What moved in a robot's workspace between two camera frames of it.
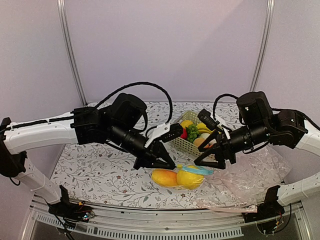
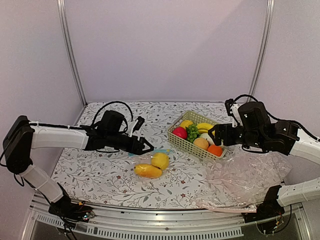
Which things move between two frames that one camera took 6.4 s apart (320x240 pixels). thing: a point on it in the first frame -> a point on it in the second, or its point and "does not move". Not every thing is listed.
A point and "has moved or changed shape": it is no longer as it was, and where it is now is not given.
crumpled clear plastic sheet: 242,186 does not move
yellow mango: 164,177 has moved or changed shape
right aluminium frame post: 270,8 does not move
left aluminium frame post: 62,7 does not move
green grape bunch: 192,132 does not move
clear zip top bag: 184,177 has moved or changed shape
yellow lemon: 190,177 has moved or changed shape
